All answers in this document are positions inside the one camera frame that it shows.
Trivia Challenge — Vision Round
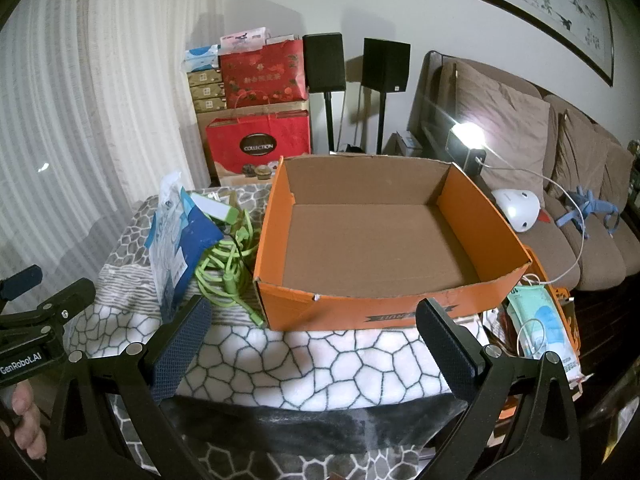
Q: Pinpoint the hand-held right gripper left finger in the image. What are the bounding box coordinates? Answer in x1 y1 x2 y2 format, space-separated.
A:
44 294 216 480

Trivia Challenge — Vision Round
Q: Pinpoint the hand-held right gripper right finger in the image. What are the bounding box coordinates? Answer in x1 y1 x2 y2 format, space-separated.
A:
415 299 588 480

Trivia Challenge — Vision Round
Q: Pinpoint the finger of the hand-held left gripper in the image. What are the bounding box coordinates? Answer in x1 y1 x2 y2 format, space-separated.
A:
0 277 97 335
0 264 44 306

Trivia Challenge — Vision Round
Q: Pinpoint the green cable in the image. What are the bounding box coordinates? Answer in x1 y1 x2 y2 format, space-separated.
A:
197 210 266 330

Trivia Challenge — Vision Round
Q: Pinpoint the white blue face mask packet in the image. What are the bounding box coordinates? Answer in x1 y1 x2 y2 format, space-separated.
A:
150 171 226 323

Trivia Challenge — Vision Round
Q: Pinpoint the orange cardboard box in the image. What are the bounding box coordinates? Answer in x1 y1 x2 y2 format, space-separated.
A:
252 155 535 332

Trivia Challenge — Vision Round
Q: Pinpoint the white green charger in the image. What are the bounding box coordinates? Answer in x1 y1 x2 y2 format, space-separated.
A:
192 192 238 226

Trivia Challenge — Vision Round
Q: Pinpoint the person's left hand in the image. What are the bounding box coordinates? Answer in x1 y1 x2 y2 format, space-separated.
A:
0 382 45 461

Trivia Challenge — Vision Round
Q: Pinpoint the teal face mask packet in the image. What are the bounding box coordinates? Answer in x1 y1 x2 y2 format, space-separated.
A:
505 285 583 391

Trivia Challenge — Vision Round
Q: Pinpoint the orange plastic basket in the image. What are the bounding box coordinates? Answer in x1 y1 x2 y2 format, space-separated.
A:
500 247 586 441

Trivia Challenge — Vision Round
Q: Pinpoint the grey white patterned blanket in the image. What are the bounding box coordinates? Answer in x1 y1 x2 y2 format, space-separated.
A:
65 182 506 480

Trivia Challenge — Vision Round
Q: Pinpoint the white domed device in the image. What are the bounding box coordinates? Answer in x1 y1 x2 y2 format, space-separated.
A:
491 187 543 233

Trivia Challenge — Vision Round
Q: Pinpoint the brown sofa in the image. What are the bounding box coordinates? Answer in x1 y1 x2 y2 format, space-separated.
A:
407 50 640 293

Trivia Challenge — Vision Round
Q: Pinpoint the white curtain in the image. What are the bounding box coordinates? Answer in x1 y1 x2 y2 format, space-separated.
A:
0 0 226 281

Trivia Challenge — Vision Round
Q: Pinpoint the black power station lamp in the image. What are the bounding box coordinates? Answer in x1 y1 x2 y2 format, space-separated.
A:
446 125 488 173

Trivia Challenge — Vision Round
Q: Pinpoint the grey white carton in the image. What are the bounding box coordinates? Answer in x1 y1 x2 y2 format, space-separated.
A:
395 131 423 158

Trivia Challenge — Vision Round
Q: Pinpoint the brown sofa cushion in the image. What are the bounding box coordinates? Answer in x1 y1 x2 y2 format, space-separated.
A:
600 140 636 201
542 107 608 201

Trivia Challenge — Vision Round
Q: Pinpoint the large beige cushion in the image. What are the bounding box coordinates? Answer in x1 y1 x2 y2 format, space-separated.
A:
452 60 551 196

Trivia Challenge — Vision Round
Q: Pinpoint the blue white tissue pack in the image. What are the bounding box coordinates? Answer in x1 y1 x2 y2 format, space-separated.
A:
184 45 222 73

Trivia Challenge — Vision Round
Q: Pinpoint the red floral gift bag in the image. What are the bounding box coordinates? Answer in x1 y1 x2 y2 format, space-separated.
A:
220 40 308 108

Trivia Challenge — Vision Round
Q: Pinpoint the black speaker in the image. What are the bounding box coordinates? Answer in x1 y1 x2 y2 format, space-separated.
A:
302 33 346 93
362 37 411 95

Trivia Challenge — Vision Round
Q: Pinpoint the pink white box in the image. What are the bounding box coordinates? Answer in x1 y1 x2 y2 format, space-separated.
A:
220 27 268 53

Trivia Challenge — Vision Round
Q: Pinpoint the white cable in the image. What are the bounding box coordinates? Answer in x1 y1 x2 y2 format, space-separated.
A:
477 157 586 361

